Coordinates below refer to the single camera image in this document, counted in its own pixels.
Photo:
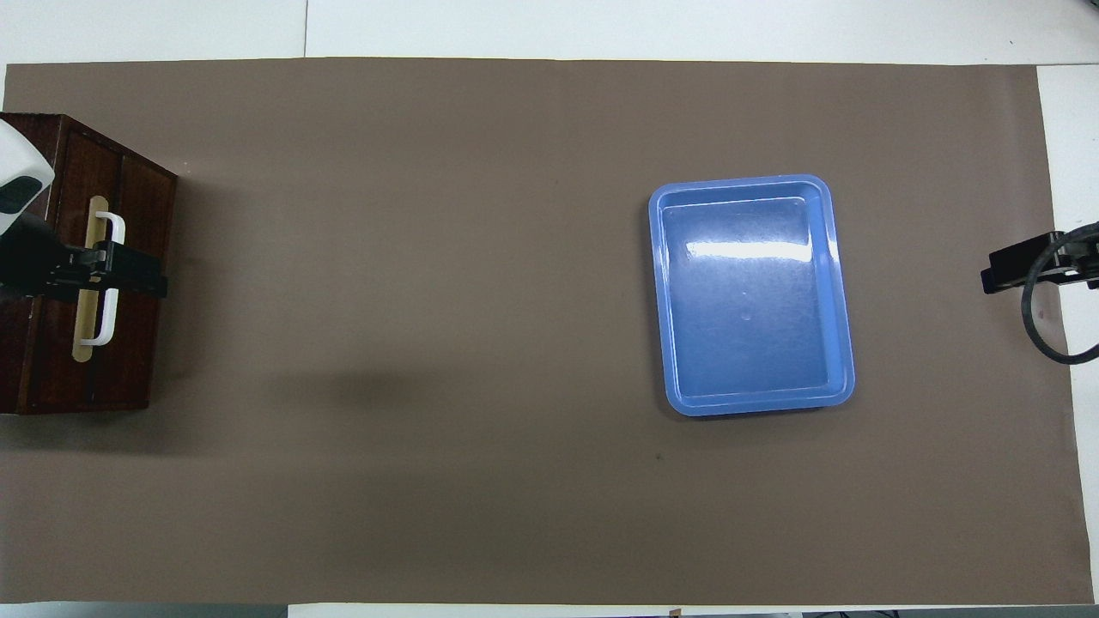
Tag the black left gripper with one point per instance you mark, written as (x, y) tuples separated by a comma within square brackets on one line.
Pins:
[(34, 266)]

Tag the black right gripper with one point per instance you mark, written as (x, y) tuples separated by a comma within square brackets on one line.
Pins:
[(1083, 257)]

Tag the dark brown wooden cabinet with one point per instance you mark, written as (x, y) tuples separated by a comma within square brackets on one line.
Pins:
[(17, 360)]

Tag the blue plastic tray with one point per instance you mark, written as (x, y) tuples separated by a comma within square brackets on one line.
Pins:
[(747, 300)]

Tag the brown table mat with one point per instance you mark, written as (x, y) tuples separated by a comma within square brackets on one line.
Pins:
[(515, 515)]

